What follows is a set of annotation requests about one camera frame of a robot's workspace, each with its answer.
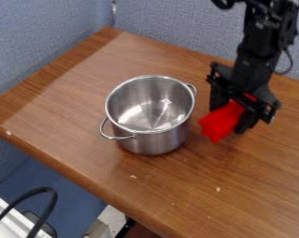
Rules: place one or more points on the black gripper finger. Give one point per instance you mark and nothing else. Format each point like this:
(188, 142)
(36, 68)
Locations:
(219, 97)
(249, 119)

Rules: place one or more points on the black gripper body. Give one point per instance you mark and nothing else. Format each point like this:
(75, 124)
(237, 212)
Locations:
(247, 97)

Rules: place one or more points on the red rectangular block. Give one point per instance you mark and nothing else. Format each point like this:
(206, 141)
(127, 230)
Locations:
(219, 123)

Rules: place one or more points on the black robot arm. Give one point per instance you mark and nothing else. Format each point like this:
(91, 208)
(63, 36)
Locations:
(270, 31)

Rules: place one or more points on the stainless steel pot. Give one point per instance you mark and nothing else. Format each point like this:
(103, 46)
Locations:
(147, 114)

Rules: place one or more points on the white appliance lower left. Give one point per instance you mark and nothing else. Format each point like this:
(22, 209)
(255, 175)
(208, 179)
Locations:
(15, 225)

